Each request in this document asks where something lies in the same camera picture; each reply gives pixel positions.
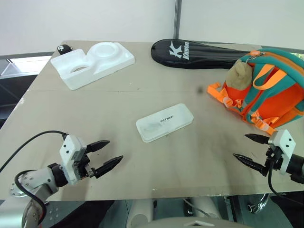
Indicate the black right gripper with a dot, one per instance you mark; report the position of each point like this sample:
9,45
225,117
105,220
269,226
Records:
273,159

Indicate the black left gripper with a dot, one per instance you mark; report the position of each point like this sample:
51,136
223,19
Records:
83,167

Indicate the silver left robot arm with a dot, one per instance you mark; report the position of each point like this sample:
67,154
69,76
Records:
39,178

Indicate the teal and orange backpack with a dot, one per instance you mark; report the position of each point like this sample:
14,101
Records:
280,95

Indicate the white plastic case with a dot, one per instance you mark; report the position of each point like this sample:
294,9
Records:
164,122

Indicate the white rounded leg cover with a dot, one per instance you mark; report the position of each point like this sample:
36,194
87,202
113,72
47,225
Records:
205,206
140,212

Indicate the beige plush toy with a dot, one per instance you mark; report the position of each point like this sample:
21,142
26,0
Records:
238,74

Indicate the white foam packaging tray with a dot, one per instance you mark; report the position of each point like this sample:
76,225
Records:
111,63

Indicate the black racket cover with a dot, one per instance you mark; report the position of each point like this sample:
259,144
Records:
204,55

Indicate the small black plush toy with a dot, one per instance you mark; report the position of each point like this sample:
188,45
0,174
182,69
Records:
64,48

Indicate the grey metal pole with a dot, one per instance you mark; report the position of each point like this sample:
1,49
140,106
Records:
177,19

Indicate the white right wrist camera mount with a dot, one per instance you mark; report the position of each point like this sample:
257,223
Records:
286,145

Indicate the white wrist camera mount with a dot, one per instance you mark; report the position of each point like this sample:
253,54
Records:
286,145
70,154

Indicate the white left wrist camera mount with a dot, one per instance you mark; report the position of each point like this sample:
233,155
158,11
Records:
70,154

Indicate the chrome curved bracket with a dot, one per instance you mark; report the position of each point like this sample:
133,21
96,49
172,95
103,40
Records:
260,204

